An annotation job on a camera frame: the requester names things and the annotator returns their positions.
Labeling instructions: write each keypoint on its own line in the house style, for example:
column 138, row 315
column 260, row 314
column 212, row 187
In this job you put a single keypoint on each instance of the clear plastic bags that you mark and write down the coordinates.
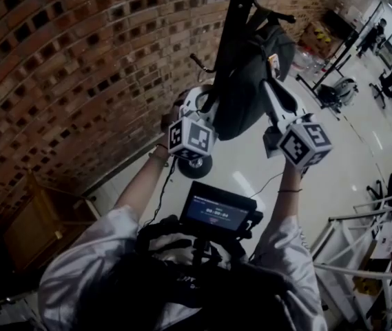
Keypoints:
column 307, row 62

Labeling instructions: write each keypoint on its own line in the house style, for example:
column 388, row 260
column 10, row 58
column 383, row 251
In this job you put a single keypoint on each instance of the person's left hand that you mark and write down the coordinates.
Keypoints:
column 166, row 129

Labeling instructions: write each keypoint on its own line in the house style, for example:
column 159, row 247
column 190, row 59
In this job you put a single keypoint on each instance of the black chest monitor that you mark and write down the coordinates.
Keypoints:
column 216, row 212

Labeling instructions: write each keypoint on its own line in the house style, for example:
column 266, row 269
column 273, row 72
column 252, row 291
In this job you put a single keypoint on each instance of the person's white shirt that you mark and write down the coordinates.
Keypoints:
column 78, row 281

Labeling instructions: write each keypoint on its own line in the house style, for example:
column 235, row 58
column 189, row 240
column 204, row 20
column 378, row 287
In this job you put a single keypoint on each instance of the white metal shelf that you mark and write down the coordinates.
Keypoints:
column 340, row 250

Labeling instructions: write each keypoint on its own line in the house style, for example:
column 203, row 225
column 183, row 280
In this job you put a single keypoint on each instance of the grey white bag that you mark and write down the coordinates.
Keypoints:
column 340, row 91

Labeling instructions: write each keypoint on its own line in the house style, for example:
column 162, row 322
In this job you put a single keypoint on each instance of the wooden cabinet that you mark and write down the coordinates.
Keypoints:
column 44, row 226

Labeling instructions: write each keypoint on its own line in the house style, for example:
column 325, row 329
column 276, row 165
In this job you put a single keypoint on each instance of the black metal frame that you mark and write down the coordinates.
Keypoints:
column 331, row 68

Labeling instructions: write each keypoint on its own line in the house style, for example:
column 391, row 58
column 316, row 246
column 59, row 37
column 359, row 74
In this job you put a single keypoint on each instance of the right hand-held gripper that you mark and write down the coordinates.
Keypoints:
column 302, row 143

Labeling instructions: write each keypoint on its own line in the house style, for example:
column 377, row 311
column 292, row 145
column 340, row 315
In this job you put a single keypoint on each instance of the thin black wrist band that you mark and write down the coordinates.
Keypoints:
column 289, row 191

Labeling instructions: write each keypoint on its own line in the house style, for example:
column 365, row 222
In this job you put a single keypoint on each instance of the white box red label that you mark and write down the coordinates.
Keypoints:
column 390, row 236

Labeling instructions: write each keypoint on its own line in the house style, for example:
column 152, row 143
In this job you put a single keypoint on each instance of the person's left forearm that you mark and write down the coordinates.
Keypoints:
column 140, row 181

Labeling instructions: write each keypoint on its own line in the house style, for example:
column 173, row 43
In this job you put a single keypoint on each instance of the cardboard box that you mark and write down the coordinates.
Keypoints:
column 314, row 40

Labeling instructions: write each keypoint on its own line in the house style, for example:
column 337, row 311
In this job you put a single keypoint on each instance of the person's right forearm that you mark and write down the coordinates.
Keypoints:
column 290, row 202

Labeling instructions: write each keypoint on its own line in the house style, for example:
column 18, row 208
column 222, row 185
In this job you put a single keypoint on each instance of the black coat rack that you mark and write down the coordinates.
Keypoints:
column 226, row 29

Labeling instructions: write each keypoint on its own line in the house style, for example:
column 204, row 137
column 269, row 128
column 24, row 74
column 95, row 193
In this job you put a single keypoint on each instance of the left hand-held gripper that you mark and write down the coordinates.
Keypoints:
column 192, row 136

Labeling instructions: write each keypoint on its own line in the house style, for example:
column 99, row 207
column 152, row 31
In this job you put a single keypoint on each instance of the dark grey backpack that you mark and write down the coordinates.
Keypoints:
column 244, row 91

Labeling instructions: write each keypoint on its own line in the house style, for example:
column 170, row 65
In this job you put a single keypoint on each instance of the black chest harness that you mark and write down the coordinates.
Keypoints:
column 182, row 288

